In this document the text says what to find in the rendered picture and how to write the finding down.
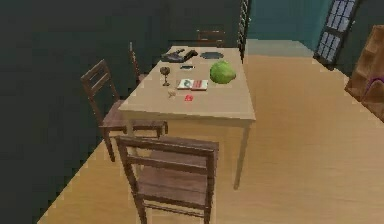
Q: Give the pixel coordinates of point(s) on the purple object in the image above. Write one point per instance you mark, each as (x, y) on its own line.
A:
(374, 83)

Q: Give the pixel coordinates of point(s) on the brown wooden shelf unit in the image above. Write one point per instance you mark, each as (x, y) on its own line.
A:
(366, 73)

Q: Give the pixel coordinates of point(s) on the small red object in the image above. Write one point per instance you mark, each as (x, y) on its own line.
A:
(188, 97)

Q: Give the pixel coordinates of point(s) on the dark framed glass door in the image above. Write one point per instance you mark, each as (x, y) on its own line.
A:
(243, 26)
(336, 31)

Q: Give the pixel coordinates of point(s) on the dark round plate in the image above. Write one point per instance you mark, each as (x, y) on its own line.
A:
(211, 55)

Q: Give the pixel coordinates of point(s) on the small black flat object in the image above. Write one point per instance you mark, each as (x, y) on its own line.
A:
(187, 67)

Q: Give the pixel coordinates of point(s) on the white red green book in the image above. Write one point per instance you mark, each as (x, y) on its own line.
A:
(192, 84)

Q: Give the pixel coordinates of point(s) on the dark brown wooden chair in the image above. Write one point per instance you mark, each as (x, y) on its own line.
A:
(113, 116)
(210, 37)
(135, 65)
(173, 180)

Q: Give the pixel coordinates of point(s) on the green round cabbage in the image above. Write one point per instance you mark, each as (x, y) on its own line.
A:
(222, 72)

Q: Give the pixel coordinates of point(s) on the brown goblet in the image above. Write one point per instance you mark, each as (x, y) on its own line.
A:
(164, 74)

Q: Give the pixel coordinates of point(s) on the light wooden dining table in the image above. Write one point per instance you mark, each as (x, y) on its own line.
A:
(220, 103)

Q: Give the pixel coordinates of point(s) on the dark grey angular object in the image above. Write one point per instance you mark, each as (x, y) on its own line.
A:
(178, 56)

